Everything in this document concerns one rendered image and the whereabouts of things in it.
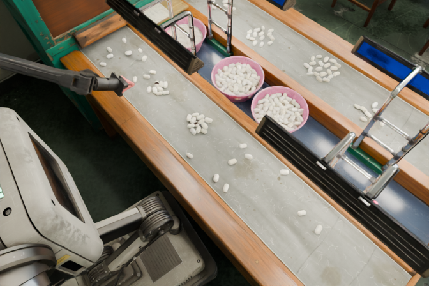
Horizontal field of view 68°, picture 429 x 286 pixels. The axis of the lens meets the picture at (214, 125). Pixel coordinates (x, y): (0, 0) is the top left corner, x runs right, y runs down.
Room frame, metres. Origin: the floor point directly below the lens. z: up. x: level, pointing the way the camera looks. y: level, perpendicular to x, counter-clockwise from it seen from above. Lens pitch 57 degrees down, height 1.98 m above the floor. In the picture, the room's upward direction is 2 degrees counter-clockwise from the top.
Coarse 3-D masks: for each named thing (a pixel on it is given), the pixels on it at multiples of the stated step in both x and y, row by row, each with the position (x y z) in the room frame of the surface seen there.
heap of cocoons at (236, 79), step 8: (232, 64) 1.16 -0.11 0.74; (240, 64) 1.16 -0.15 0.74; (248, 64) 1.16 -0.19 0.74; (224, 72) 1.13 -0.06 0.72; (232, 72) 1.11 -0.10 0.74; (240, 72) 1.11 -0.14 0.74; (248, 72) 1.11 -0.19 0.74; (256, 72) 1.11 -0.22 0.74; (216, 80) 1.07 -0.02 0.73; (224, 80) 1.07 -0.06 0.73; (232, 80) 1.05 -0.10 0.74; (240, 80) 1.06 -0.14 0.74; (248, 80) 1.05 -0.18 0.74; (256, 80) 1.05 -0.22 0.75; (224, 88) 1.01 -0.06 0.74; (232, 88) 1.01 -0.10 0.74; (240, 88) 1.00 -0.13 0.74; (248, 88) 1.00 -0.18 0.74; (256, 88) 1.02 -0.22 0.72; (248, 96) 0.96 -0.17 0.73
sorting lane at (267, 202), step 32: (128, 32) 1.45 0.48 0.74; (96, 64) 1.20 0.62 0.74; (128, 64) 1.19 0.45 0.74; (160, 64) 1.18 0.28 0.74; (128, 96) 0.97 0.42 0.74; (160, 96) 0.97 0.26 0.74; (192, 96) 0.96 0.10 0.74; (160, 128) 0.78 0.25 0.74; (224, 128) 0.77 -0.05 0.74; (192, 160) 0.61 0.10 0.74; (224, 160) 0.61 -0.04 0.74; (256, 160) 0.60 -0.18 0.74; (224, 192) 0.46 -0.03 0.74; (256, 192) 0.46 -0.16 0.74; (288, 192) 0.46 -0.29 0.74; (256, 224) 0.33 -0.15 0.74; (288, 224) 0.33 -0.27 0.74; (320, 224) 0.32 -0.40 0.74; (288, 256) 0.21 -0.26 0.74; (320, 256) 0.21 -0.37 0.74; (352, 256) 0.21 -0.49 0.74; (384, 256) 0.20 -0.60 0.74
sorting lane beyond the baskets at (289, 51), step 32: (192, 0) 1.72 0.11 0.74; (256, 32) 1.41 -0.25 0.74; (288, 32) 1.40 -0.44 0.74; (288, 64) 1.16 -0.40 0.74; (320, 96) 0.94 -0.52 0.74; (352, 96) 0.93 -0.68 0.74; (384, 96) 0.93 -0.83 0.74; (384, 128) 0.75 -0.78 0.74; (416, 128) 0.74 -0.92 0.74; (416, 160) 0.58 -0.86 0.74
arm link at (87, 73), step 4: (80, 72) 0.85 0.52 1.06; (84, 72) 0.87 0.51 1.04; (88, 72) 0.91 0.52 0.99; (92, 72) 0.91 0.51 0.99; (84, 76) 0.83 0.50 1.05; (88, 76) 0.84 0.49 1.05; (92, 76) 0.85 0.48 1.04; (96, 76) 0.91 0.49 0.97; (92, 80) 0.85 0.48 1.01; (92, 84) 0.83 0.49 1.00; (92, 88) 0.83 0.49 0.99; (76, 92) 0.80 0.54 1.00; (88, 92) 0.81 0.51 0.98
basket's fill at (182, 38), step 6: (180, 24) 1.51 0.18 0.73; (186, 24) 1.51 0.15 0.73; (168, 30) 1.46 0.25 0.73; (186, 30) 1.46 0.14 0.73; (198, 30) 1.46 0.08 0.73; (180, 36) 1.40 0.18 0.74; (186, 36) 1.40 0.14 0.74; (198, 36) 1.40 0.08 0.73; (180, 42) 1.36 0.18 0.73; (186, 42) 1.35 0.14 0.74; (198, 42) 1.36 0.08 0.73
